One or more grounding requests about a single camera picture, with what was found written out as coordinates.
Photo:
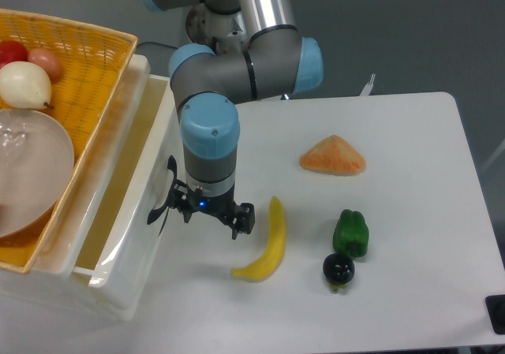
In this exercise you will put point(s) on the beige plate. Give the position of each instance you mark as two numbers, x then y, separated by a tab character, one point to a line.
37	160

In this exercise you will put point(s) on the yellow woven basket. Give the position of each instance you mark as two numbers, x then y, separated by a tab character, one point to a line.
94	60

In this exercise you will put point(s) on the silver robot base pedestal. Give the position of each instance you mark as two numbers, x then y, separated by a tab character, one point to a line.
224	34

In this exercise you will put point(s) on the yellow toy banana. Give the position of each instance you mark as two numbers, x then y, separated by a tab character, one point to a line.
268	262

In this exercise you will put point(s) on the pink toy peach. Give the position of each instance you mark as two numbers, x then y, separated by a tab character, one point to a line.
48	61

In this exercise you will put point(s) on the white top drawer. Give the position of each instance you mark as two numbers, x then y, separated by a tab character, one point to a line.
119	249

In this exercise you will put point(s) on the black device at edge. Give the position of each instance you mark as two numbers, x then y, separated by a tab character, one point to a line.
495	305

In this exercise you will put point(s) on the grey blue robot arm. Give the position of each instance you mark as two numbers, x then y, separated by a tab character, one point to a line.
270	59

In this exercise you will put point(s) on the green toy bell pepper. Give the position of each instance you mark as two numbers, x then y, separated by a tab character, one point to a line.
351	234

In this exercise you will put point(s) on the white drawer cabinet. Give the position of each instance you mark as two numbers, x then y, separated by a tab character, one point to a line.
51	280

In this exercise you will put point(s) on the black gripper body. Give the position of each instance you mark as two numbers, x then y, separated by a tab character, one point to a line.
220	207

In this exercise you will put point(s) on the red toy apple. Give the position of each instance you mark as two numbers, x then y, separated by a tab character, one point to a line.
11	51

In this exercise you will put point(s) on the dark purple toy eggplant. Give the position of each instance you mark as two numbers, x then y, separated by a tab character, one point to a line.
339	270

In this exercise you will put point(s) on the white toy pear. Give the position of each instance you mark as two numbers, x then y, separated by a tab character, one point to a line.
25	85

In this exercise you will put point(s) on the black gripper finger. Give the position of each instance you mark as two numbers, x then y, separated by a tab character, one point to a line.
243	219
178	199

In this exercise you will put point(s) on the orange toy fruit wedge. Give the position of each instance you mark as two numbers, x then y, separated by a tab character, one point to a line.
335	156

